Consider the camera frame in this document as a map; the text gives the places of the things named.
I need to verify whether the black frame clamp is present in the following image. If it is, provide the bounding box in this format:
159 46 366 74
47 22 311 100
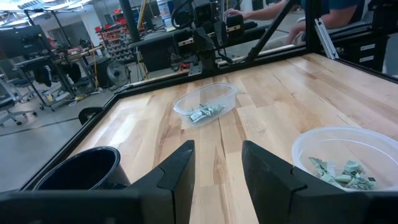
78 106 105 126

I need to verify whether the black pole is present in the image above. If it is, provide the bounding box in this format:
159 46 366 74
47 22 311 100
119 0 141 44

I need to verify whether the black mug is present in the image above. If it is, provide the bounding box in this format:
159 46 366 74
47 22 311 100
32 146 132 192

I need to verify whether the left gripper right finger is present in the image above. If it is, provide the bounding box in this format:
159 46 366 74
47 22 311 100
241 139 343 224

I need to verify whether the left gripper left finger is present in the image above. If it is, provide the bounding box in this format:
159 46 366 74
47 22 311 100
129 139 196 224

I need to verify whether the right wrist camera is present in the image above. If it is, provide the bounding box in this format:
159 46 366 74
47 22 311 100
193 0 215 23

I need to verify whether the silver aluminium bar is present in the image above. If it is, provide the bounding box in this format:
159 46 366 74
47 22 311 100
313 17 341 61

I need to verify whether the rectangular clear plastic container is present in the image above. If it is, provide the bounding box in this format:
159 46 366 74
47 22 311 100
172 81 238 128

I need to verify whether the person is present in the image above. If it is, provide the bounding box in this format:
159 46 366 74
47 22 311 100
223 0 369 45

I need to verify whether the black floor fan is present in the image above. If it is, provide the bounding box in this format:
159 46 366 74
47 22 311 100
106 58 132 89

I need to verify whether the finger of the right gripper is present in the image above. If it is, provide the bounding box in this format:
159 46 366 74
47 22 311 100
193 27 216 54
214 21 228 47

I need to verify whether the black monitor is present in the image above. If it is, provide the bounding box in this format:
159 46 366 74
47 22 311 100
0 24 54 60

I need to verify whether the office chair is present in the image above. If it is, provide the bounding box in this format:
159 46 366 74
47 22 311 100
0 76 39 127

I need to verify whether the shelf with red bins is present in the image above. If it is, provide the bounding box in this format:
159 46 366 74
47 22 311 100
95 21 133 63

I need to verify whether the black drawer cabinet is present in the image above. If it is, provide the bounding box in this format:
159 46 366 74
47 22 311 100
337 29 390 73

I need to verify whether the round clear plastic bowl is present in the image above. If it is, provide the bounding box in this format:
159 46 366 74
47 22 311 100
291 125 398 192

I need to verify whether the black desk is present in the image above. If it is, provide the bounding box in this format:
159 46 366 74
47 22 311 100
129 21 271 74

